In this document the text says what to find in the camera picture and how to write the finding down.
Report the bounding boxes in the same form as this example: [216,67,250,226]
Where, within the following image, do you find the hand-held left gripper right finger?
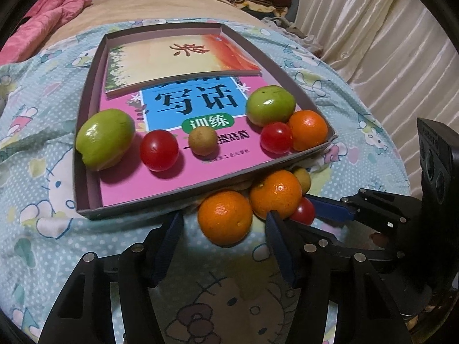
[265,211,411,344]

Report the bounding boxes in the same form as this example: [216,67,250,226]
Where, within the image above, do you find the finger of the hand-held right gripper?
[287,221,396,262]
[306,187,421,229]

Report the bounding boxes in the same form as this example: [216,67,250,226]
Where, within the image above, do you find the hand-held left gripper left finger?
[46,211,185,344]

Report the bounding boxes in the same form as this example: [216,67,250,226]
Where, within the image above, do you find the red cherry tomato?
[289,197,316,226]
[260,122,293,153]
[140,129,179,172]

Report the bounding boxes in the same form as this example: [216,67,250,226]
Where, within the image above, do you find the orange mandarin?
[287,110,329,152]
[197,191,254,247]
[249,169,303,220]

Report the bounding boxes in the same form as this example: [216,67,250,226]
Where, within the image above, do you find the grey cardboard box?
[73,22,338,220]

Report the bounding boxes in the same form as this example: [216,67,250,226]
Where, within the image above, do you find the small brown longan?
[188,126,219,156]
[291,167,312,195]

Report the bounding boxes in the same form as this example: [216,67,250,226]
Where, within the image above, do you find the pink book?
[98,75,328,208]

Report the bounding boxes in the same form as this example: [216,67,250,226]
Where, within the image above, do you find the small green jujube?
[246,85,296,127]

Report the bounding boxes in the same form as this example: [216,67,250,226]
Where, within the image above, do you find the large green jujube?
[75,109,136,172]

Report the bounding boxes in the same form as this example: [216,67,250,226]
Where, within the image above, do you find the blue cartoon printed blanket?
[0,19,411,344]

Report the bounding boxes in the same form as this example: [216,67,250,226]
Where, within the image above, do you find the cream curtain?
[296,0,459,144]

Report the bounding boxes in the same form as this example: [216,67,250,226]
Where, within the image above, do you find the beige and orange book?
[104,34,262,99]

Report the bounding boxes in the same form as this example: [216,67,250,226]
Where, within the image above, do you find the grey crumpled cloth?
[262,16,325,56]

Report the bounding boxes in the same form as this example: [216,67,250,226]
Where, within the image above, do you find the beige bed sheet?
[46,0,264,49]

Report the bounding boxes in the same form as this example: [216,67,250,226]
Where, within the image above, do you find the pink garment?
[0,0,99,65]

